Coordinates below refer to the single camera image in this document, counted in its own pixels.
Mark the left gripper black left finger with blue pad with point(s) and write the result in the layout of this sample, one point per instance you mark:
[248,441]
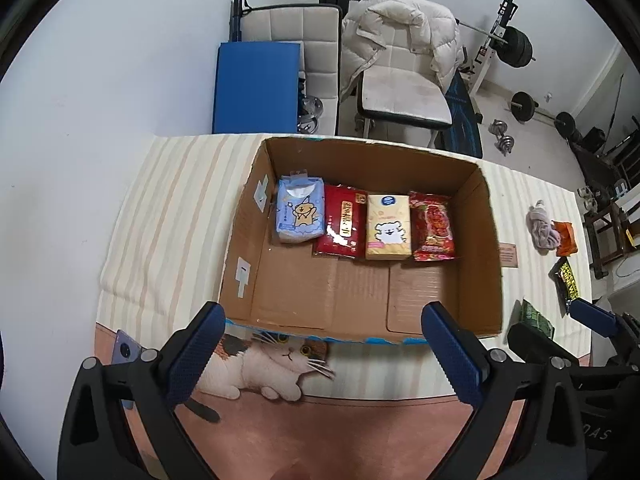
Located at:
[96,440]

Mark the black floor barbell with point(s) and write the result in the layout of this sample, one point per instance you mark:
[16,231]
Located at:
[524,108]

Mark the brown cardboard box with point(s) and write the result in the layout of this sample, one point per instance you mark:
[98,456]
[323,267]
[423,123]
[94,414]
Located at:
[288,288]

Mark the white quilted bench pad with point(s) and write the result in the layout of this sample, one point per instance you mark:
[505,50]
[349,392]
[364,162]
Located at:
[317,29]

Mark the green wipes pack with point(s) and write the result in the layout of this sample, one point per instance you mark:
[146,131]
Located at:
[533,318]

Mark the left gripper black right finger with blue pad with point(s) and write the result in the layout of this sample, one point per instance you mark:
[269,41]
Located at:
[548,442]

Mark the red patterned snack pack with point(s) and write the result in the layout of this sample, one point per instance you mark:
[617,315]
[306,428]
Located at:
[432,238]

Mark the grey crumpled cloth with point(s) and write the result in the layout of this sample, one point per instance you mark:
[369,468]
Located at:
[544,236]

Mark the purple smartphone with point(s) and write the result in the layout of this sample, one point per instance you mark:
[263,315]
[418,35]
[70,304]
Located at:
[125,350]

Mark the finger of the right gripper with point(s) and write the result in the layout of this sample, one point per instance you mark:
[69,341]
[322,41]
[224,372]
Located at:
[622,330]
[532,346]

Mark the white cushioned chair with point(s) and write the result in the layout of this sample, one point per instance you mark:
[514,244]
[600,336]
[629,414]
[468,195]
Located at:
[404,97]

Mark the dark wooden stool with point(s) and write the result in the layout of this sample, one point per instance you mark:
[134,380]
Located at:
[613,233]

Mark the chrome dumbbell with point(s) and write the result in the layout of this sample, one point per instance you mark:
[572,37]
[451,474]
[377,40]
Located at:
[504,143]

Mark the blue wet wipes pack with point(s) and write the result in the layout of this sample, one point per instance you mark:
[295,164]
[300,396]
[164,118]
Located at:
[300,213]

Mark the black shoe shine wipes pack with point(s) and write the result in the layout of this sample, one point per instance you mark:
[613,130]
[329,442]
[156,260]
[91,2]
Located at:
[565,282]

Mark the barbell with black plates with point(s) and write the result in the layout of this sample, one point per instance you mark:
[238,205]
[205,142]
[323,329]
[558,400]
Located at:
[513,47]

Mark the white puffer jacket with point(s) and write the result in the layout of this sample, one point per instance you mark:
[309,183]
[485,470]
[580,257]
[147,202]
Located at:
[431,29]

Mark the yellow tissue pack bear print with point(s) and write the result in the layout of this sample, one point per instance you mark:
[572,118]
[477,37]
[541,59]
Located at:
[388,227]

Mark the orange snack packet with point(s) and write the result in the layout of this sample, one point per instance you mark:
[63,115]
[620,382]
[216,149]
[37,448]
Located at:
[568,244]

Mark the blue folded exercise mat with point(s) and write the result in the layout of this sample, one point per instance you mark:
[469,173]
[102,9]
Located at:
[256,87]

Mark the red tissue pack gold label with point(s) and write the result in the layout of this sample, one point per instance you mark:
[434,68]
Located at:
[345,217]

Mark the small brown card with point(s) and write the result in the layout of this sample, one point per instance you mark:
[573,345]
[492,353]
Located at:
[508,255]

